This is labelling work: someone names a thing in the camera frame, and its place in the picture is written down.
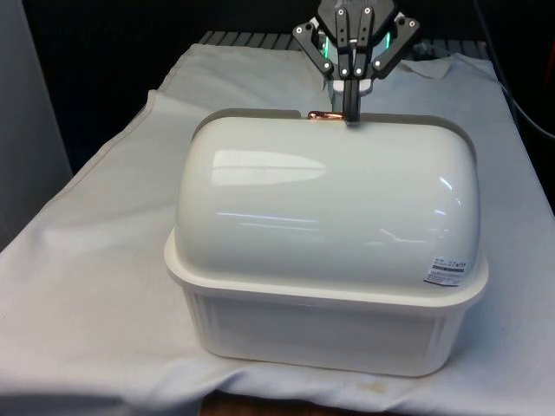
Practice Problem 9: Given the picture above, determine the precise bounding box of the black cable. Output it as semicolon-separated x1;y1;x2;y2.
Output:
488;39;555;136

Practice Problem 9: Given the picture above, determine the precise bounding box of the cream box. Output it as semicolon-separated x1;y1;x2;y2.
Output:
171;267;481;379

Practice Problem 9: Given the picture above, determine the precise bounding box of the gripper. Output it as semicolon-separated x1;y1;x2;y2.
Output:
291;0;421;127

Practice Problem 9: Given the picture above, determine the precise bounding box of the rounded box lid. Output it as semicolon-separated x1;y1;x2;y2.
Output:
163;107;491;307

